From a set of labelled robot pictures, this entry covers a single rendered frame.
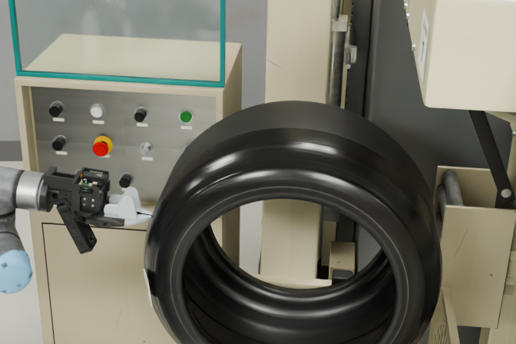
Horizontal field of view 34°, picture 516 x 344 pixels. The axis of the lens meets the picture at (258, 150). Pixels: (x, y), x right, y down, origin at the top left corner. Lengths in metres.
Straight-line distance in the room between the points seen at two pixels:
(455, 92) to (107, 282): 1.58
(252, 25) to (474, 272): 2.75
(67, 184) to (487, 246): 0.88
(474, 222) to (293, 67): 0.50
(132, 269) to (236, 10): 2.21
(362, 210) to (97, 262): 1.18
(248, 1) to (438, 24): 3.34
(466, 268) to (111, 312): 1.11
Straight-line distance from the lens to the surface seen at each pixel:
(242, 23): 4.40
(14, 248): 1.61
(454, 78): 1.09
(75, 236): 1.67
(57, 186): 1.63
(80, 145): 2.34
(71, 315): 2.59
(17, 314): 3.55
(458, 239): 1.84
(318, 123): 1.52
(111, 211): 1.62
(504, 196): 1.80
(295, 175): 1.42
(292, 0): 1.70
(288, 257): 1.94
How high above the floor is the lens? 2.04
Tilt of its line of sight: 25 degrees down
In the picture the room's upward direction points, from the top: 1 degrees clockwise
